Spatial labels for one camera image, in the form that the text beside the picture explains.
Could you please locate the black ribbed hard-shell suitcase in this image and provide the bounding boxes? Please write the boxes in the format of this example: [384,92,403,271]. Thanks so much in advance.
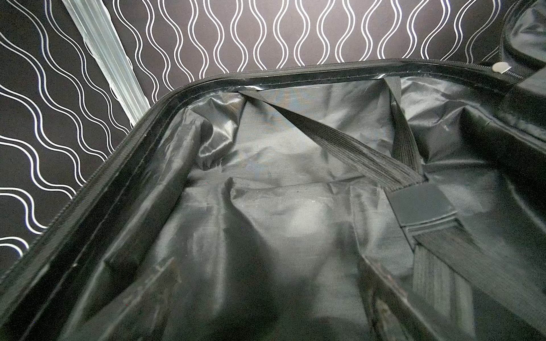
[1,1,545,340]

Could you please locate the silver zipper pull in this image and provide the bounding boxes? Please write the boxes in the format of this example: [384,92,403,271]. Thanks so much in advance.
[491,62,511,74]

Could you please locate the aluminium frame post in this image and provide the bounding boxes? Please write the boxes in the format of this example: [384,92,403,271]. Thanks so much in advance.
[63,0,151,125]

